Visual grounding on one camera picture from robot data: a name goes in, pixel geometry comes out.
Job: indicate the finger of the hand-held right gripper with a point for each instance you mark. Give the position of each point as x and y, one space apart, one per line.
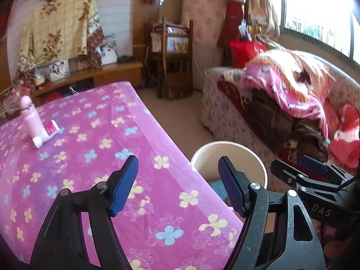
284 171
312 164

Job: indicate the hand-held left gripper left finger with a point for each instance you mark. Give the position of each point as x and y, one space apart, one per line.
125 185

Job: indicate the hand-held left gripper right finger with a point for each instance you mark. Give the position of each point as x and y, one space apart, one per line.
232 188

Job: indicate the blue snack packet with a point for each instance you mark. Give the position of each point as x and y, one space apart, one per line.
218 188

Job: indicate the white plastic bucket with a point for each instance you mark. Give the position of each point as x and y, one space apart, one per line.
208 157

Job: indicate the red orange cloth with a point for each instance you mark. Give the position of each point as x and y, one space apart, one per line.
346 140

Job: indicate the dark brown clothing pile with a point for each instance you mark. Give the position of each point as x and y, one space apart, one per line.
270 118

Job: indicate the purple floral tablecloth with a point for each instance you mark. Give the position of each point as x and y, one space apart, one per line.
157 135

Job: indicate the floral covered sofa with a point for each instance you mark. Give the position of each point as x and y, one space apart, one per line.
219 109

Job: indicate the dark red patterned throw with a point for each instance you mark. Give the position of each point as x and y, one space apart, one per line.
233 92

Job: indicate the white bottle magenta label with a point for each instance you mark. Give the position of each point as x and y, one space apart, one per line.
49 130

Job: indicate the pink printed blanket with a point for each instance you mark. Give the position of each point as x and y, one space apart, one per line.
281 73

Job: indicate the pink water bottle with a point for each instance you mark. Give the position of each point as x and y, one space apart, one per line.
32 121

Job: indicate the dark wooden chair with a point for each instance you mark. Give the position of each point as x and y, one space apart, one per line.
175 81

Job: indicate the wooden cabinet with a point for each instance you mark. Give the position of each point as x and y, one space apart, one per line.
112 70

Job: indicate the red plastic bag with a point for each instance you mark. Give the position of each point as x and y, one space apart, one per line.
244 52

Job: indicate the small black box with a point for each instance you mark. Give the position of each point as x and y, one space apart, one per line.
125 59

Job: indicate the small framed couple photo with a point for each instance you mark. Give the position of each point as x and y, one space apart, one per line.
59 70

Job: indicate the plastic wrapped decor bundle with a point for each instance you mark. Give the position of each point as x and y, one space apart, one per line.
25 81

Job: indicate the brown patterned cloth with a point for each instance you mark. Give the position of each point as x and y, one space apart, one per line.
95 39

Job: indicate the dark red hanging garment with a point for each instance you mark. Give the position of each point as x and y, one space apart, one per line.
232 22

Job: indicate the barred window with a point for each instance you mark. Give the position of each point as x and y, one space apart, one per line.
309 5

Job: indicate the pale curtain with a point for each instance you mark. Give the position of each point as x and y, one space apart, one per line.
270 5

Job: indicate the yellow floral hanging cloth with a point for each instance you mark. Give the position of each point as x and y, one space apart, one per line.
62 25

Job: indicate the pink floral mattress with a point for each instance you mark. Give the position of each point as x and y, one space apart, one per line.
205 11

